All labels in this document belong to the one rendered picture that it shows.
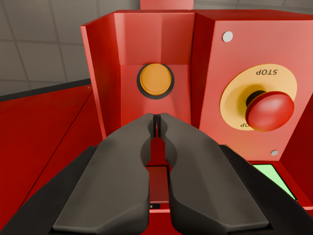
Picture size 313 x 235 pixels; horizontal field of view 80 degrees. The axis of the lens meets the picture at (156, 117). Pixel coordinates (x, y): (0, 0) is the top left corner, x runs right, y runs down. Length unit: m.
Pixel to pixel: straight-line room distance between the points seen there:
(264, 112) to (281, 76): 0.04
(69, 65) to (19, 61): 0.24
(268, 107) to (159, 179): 0.13
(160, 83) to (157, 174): 0.11
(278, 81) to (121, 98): 0.17
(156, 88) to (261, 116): 0.12
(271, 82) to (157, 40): 0.13
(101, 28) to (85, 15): 0.81
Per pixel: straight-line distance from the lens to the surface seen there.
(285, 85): 0.21
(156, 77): 0.23
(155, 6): 0.82
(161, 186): 0.21
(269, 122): 0.19
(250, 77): 0.19
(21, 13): 1.10
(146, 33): 0.24
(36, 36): 1.09
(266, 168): 0.26
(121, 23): 0.24
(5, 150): 0.72
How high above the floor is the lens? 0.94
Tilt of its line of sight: 57 degrees down
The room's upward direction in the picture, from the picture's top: 178 degrees clockwise
